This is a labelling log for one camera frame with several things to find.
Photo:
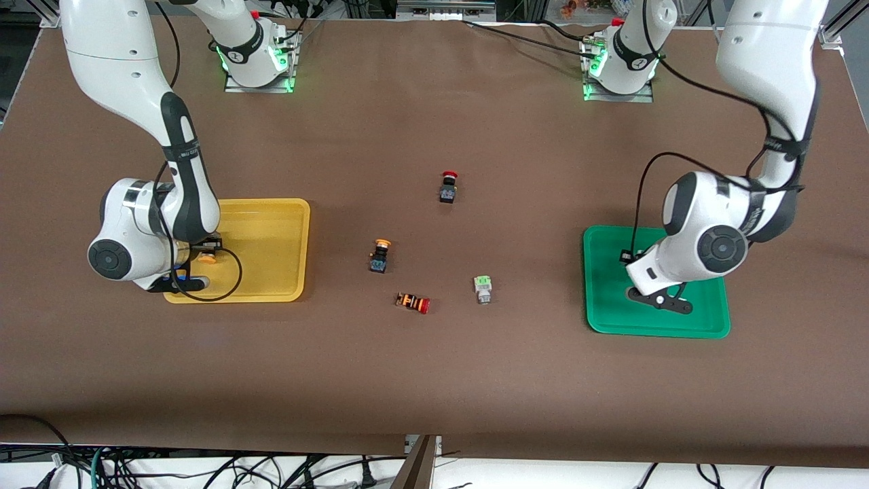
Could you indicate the yellow mushroom push button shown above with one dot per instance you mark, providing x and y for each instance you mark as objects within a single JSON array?
[
  {"x": 207, "y": 257},
  {"x": 379, "y": 258}
]

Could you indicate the aluminium table corner bracket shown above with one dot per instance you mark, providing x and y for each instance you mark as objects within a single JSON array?
[
  {"x": 831, "y": 34},
  {"x": 49, "y": 15}
]

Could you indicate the green plastic tray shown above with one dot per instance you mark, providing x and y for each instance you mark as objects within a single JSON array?
[{"x": 604, "y": 285}]

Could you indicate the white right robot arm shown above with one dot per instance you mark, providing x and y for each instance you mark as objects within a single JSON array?
[{"x": 122, "y": 54}]

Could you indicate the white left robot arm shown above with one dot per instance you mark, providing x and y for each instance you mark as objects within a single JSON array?
[{"x": 767, "y": 54}]

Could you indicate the dark table leg strut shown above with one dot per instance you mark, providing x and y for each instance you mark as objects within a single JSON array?
[{"x": 414, "y": 468}]

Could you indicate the green square push button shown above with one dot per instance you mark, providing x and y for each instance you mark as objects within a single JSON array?
[{"x": 483, "y": 289}]

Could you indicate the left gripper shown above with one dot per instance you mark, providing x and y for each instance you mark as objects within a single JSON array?
[{"x": 624, "y": 260}]

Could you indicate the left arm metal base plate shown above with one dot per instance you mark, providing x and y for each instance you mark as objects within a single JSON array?
[{"x": 645, "y": 96}]

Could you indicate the red button orange striped body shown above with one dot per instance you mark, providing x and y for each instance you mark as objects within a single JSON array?
[{"x": 414, "y": 303}]

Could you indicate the red button black body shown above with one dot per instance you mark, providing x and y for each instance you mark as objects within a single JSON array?
[{"x": 447, "y": 189}]

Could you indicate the yellow plastic tray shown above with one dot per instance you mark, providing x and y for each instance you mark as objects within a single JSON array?
[{"x": 268, "y": 251}]

